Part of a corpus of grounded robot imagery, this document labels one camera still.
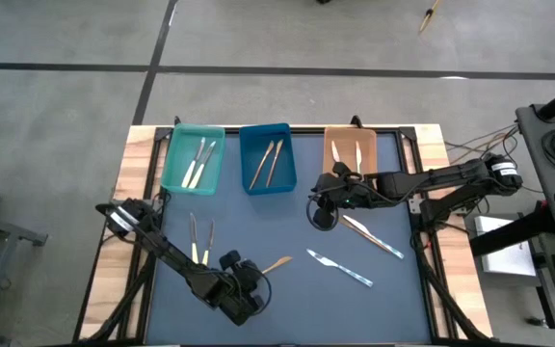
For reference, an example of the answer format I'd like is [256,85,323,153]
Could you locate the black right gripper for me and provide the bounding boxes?
[311,172,380,211]

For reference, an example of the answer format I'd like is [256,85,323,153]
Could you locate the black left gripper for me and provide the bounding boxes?
[195,262,272,327]

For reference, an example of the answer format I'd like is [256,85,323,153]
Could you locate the wooden spoon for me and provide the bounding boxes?
[261,255,295,276]

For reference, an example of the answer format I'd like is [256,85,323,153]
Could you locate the cream-handled cutlery piece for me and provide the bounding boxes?
[181,137,207,189]
[189,212,199,265]
[201,219,216,267]

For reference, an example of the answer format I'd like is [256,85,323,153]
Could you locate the marbled-handle silver knife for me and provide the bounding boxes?
[342,214,406,260]
[305,248,375,288]

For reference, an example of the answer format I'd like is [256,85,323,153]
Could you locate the cream-handled silver knife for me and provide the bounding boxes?
[188,140,218,190]

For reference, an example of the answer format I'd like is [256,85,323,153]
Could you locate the blue-gray table mat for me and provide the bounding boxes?
[145,132,433,346]

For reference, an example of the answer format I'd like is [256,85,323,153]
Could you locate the blue plastic bin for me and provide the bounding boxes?
[238,122,298,197]

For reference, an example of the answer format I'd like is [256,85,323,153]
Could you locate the orange plastic bin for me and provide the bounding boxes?
[321,125,379,177]

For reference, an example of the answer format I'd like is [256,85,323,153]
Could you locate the teal plastic bin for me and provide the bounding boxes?
[160,122,226,197]

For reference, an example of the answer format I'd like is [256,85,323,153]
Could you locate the black angled stand beam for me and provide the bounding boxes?
[468,204,548,257]

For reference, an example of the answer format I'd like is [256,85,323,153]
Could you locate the white flat panel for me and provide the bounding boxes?
[473,215,539,279]

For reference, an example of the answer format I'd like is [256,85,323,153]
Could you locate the gray equipment cart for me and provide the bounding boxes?
[515,103,555,237]

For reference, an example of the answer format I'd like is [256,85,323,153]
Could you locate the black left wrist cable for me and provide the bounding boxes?
[251,267,274,312]

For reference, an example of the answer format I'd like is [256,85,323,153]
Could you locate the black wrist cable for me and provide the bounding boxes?
[251,267,274,312]
[305,190,339,232]

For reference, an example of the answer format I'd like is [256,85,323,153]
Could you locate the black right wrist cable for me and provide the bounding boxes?
[305,190,339,232]

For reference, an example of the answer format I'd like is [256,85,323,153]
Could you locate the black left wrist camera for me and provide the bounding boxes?
[219,250,243,272]

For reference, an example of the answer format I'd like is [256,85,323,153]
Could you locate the black aluminium table frame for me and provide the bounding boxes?
[72,125,489,347]

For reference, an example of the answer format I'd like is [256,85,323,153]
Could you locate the loose floor cables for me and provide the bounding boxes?
[444,123,544,194]

